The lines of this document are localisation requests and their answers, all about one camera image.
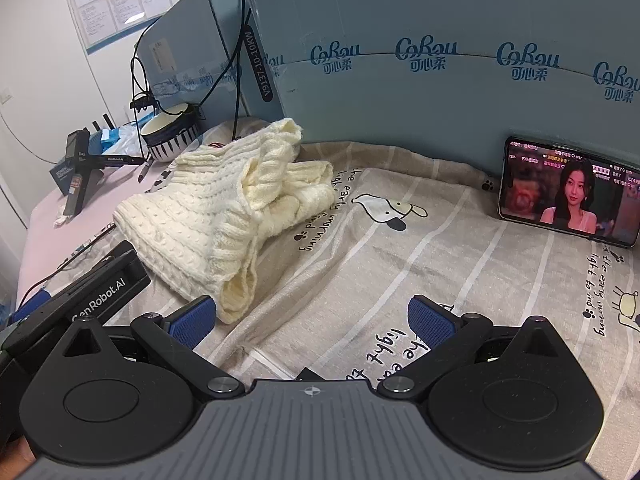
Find printed grey striped bedsheet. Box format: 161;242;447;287
15;140;640;467

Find black clip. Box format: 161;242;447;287
128;92;162;111

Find large blue cardboard box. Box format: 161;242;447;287
240;0;640;182

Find black cable on bedsheet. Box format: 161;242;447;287
15;224;119;311

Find cream knit sweater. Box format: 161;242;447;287
112;117;337;326

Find black handheld device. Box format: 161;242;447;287
62;129;147;219

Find smartphone with lit screen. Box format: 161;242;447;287
497;135;640;249

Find white plastic bag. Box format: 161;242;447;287
99;126;145;155

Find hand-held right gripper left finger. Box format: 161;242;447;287
47;295;247;401

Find black cable down box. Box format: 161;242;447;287
229;0;252;142

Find striped ceramic bowl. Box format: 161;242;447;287
138;102;200;164

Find black cable with clip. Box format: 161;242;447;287
129;9;168;127

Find wall notice board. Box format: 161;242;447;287
57;0;212;56

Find black printed strap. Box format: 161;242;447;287
241;7;275;109

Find small blue carton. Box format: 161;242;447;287
48;157;84;197

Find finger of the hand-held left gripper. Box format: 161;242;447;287
10;288;53;325

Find blue cardboard box white label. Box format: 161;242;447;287
134;0;282;132

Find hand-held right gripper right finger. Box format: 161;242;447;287
375;295;578;396

